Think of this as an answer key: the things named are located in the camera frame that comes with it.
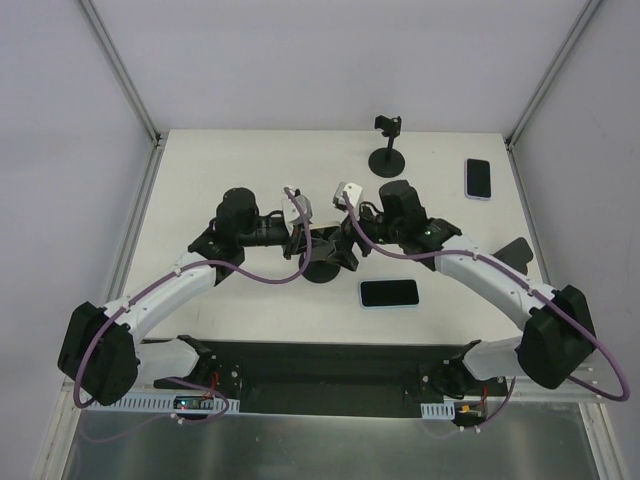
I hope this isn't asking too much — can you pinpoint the black round-base phone stand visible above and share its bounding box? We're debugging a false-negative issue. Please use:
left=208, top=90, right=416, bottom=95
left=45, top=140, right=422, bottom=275
left=302, top=255, right=341, bottom=284

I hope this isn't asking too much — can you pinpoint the black phone blue case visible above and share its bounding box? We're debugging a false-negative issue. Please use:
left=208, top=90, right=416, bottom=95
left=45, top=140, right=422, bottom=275
left=359, top=279, right=420, bottom=308

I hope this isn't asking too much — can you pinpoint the black phone cream case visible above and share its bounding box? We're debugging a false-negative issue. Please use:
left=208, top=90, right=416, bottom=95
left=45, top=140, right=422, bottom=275
left=310, top=222, right=340, bottom=248

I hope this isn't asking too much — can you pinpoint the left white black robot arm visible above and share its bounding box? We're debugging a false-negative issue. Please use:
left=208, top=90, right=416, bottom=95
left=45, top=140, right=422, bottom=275
left=57, top=187, right=315, bottom=409

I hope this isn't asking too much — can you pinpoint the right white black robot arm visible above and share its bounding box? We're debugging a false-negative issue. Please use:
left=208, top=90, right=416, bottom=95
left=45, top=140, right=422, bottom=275
left=333, top=180, right=595, bottom=395

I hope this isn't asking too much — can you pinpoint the black phone lavender case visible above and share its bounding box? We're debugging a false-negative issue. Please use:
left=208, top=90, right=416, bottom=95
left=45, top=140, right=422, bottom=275
left=465, top=159, right=492, bottom=200

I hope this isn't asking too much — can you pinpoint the black stand on brown disc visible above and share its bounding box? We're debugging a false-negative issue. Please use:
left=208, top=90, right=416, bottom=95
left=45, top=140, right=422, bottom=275
left=493, top=237, right=534, bottom=275

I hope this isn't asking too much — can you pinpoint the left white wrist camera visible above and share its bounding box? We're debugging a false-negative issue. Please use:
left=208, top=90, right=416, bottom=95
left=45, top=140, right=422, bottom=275
left=281, top=186, right=313, bottom=233

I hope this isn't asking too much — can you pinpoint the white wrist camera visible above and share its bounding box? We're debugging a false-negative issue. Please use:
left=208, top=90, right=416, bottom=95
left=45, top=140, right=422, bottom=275
left=332, top=182, right=363, bottom=211
left=281, top=186, right=313, bottom=233

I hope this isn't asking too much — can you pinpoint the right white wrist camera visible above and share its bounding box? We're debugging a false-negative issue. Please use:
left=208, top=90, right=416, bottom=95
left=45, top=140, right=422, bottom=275
left=332, top=182, right=363, bottom=211

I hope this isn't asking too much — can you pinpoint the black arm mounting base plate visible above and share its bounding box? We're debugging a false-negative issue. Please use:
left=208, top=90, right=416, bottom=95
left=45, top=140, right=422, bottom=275
left=153, top=340, right=546, bottom=416

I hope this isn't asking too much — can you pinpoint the left white slotted cable duct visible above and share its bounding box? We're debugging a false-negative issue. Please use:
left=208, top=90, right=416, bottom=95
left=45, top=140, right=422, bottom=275
left=88, top=393, right=240, bottom=415

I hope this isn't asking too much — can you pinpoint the white slotted cable duct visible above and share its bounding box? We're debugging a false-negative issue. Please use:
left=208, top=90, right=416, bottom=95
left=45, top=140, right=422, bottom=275
left=88, top=393, right=240, bottom=415
left=420, top=401, right=456, bottom=421

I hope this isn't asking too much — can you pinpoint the right white slotted cable duct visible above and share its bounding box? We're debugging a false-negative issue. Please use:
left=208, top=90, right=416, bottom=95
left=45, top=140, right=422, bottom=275
left=420, top=401, right=456, bottom=421

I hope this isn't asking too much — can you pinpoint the aluminium extrusion rail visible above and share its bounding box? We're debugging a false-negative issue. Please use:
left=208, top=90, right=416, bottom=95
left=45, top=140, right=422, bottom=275
left=509, top=364, right=604, bottom=404

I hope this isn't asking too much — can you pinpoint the left aluminium frame post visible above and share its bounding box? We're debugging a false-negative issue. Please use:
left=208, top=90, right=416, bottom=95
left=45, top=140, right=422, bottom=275
left=75, top=0, right=162, bottom=146

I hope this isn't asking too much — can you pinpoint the aluminium frame post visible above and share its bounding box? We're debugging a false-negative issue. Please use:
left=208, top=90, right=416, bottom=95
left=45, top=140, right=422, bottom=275
left=505, top=0, right=606, bottom=151
left=75, top=0, right=162, bottom=146

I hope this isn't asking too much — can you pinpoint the right aluminium frame post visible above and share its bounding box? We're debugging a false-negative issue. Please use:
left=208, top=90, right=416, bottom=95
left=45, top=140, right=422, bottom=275
left=505, top=0, right=606, bottom=151

